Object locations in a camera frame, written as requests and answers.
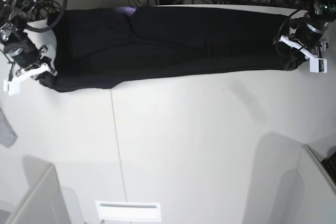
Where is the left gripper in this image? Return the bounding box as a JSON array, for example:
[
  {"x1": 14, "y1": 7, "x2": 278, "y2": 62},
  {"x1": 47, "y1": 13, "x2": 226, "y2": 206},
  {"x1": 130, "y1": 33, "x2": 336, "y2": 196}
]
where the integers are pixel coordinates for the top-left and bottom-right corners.
[{"x1": 289, "y1": 18, "x2": 328, "y2": 48}]

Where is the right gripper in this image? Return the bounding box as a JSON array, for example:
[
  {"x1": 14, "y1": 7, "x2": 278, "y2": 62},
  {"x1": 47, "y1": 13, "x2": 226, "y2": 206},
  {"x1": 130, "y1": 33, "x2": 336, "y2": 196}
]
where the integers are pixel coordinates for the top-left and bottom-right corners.
[{"x1": 4, "y1": 31, "x2": 41, "y2": 69}]

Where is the black T-shirt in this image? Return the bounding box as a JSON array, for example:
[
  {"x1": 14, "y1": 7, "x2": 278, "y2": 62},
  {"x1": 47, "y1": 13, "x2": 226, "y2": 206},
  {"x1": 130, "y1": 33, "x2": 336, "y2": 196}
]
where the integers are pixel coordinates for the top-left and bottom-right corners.
[{"x1": 38, "y1": 6, "x2": 305, "y2": 92}]

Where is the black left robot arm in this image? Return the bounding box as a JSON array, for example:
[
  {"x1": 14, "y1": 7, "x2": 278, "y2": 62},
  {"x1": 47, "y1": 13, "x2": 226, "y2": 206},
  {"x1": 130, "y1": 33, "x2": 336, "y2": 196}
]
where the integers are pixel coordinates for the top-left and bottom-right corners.
[{"x1": 289, "y1": 0, "x2": 335, "y2": 48}]

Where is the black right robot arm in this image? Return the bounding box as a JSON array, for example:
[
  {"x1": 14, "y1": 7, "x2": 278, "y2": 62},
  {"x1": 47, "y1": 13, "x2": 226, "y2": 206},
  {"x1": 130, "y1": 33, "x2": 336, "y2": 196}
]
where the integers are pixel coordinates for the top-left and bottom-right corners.
[{"x1": 1, "y1": 0, "x2": 68, "y2": 69}]

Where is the grey cloth at left edge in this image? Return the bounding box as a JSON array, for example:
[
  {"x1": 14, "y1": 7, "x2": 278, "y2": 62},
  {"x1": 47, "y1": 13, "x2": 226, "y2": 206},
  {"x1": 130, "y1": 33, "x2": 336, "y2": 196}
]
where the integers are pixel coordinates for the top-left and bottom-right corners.
[{"x1": 0, "y1": 110, "x2": 17, "y2": 148}]

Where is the black keyboard at right edge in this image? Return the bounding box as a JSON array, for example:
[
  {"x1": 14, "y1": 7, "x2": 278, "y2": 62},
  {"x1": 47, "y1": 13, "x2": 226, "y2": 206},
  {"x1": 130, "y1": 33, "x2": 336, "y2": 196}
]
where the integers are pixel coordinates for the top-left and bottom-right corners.
[{"x1": 321, "y1": 153, "x2": 336, "y2": 183}]

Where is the white partition lower left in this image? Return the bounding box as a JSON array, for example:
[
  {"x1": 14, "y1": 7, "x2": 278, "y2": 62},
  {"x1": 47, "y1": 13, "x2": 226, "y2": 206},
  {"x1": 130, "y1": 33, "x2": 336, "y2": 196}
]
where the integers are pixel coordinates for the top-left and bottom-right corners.
[{"x1": 1, "y1": 155, "x2": 84, "y2": 223}]

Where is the white partition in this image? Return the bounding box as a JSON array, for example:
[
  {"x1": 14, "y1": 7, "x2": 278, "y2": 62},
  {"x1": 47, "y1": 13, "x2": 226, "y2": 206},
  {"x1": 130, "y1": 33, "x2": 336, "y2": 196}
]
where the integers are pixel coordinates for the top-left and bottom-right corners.
[
  {"x1": 1, "y1": 155, "x2": 84, "y2": 223},
  {"x1": 269, "y1": 145, "x2": 335, "y2": 223}
]

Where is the white partition lower right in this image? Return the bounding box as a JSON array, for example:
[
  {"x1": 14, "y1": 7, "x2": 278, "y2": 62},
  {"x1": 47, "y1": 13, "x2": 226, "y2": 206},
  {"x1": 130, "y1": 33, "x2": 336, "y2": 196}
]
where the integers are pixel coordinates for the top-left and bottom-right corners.
[{"x1": 269, "y1": 145, "x2": 335, "y2": 223}]

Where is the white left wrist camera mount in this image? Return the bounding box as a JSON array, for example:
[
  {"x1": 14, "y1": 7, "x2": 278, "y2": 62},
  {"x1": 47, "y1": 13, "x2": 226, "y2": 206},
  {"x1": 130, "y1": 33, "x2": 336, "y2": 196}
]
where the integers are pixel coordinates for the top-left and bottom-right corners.
[{"x1": 273, "y1": 34, "x2": 329, "y2": 73}]

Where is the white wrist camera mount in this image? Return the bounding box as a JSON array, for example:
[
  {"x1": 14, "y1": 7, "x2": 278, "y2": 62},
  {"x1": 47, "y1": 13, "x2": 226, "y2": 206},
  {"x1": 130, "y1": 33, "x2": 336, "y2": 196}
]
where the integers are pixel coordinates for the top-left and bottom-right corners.
[
  {"x1": 3, "y1": 45, "x2": 58, "y2": 96},
  {"x1": 273, "y1": 34, "x2": 329, "y2": 73}
]

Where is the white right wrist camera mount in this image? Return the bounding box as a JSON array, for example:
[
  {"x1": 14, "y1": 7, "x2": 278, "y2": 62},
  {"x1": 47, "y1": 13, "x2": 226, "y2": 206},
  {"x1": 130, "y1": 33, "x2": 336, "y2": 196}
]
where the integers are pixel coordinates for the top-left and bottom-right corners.
[{"x1": 3, "y1": 45, "x2": 58, "y2": 96}]

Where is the coiled black cable on floor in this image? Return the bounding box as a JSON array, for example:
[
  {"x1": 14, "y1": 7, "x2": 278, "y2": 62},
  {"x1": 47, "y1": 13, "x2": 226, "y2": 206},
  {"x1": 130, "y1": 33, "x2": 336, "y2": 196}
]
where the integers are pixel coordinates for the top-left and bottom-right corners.
[{"x1": 30, "y1": 0, "x2": 66, "y2": 22}]

